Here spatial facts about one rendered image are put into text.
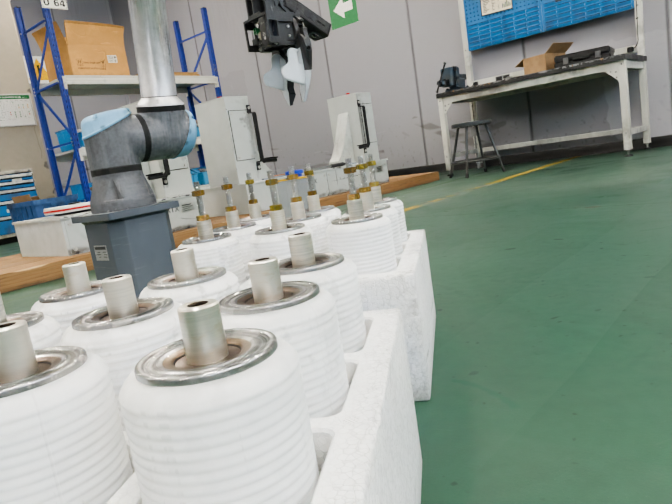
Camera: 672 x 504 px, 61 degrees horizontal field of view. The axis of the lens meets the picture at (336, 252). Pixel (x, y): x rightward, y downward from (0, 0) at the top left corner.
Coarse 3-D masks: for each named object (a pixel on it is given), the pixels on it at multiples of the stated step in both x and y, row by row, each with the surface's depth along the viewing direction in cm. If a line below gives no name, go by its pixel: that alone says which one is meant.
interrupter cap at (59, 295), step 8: (96, 280) 62; (64, 288) 60; (96, 288) 57; (40, 296) 57; (48, 296) 57; (56, 296) 56; (64, 296) 55; (72, 296) 55; (80, 296) 55; (88, 296) 55
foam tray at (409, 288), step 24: (408, 240) 102; (408, 264) 82; (240, 288) 83; (360, 288) 77; (384, 288) 77; (408, 288) 76; (432, 288) 114; (408, 312) 77; (432, 312) 105; (408, 336) 77; (432, 336) 98; (408, 360) 78; (432, 360) 91
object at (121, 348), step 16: (176, 304) 46; (144, 320) 42; (160, 320) 42; (176, 320) 43; (64, 336) 42; (80, 336) 41; (96, 336) 40; (112, 336) 40; (128, 336) 40; (144, 336) 41; (160, 336) 42; (176, 336) 43; (96, 352) 40; (112, 352) 40; (128, 352) 40; (144, 352) 41; (112, 368) 40; (128, 368) 41
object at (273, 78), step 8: (272, 56) 104; (280, 56) 105; (272, 64) 104; (280, 64) 106; (272, 72) 105; (280, 72) 106; (264, 80) 104; (272, 80) 105; (280, 80) 106; (280, 88) 106; (288, 88) 106; (288, 96) 106; (288, 104) 107
